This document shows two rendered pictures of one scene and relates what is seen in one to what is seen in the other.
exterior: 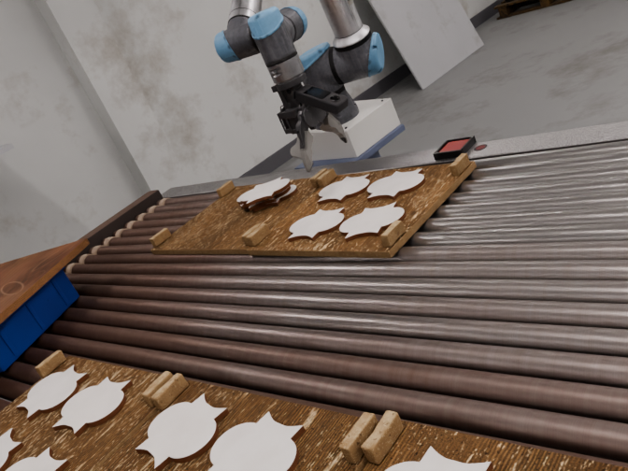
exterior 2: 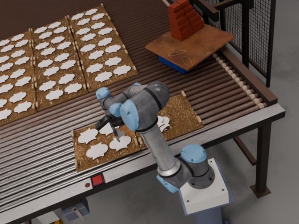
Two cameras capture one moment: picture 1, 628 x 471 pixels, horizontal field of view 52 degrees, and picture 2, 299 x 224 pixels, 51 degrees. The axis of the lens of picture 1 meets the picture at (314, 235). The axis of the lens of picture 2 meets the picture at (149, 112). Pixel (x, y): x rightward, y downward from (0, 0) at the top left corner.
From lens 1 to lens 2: 282 cm
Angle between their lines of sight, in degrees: 98
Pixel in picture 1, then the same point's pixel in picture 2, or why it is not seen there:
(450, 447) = (25, 113)
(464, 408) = (29, 119)
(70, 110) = not seen: outside the picture
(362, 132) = not seen: hidden behind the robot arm
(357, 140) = not seen: hidden behind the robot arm
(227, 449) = (59, 92)
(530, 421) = (19, 123)
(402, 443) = (32, 109)
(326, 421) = (47, 104)
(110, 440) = (88, 79)
